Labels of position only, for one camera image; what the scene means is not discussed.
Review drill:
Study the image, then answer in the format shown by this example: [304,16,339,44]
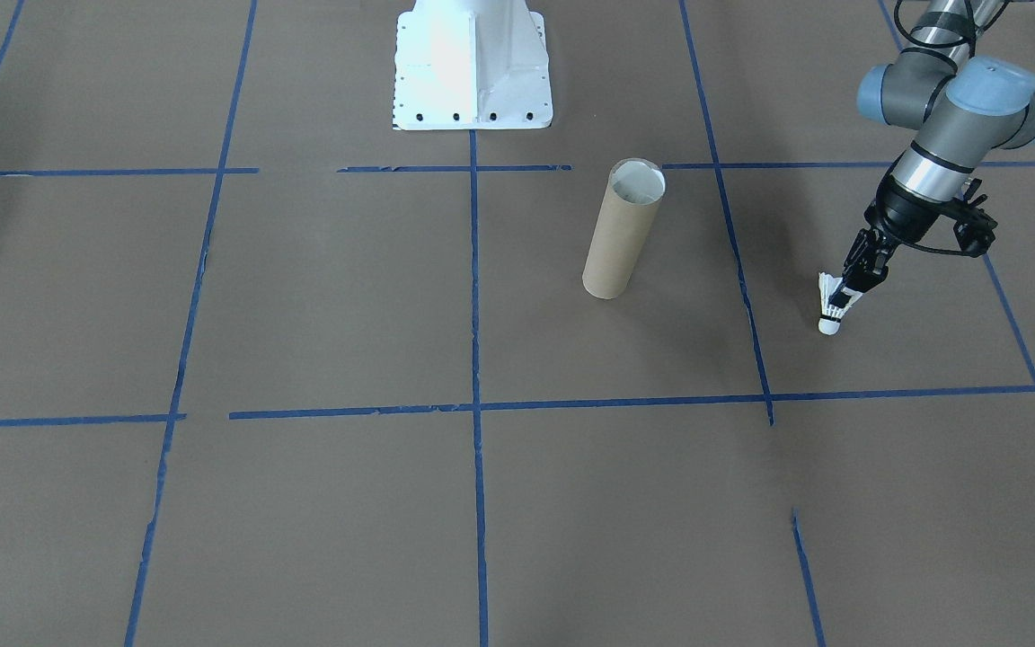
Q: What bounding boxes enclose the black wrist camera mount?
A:
[951,179,999,259]

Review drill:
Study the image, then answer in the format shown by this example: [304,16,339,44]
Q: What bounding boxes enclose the white feather shuttlecock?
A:
[818,272,861,337]

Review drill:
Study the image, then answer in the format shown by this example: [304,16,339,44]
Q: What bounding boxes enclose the white metal arm base mount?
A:
[392,0,555,132]

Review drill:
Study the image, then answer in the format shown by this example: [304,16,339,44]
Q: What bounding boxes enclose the black camera cable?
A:
[893,235,969,259]

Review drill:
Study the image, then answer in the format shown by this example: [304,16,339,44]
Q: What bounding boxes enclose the brown cardboard tube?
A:
[582,159,667,300]

